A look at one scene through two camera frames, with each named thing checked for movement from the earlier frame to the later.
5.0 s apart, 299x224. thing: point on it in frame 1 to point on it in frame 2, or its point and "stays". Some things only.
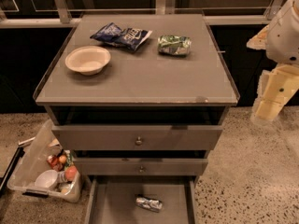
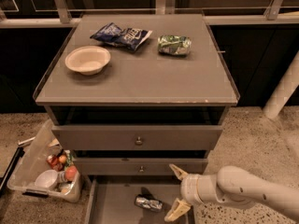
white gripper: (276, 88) to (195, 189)
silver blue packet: (150, 204) stays
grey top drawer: (135, 138) stays
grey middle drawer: (135, 166) stays
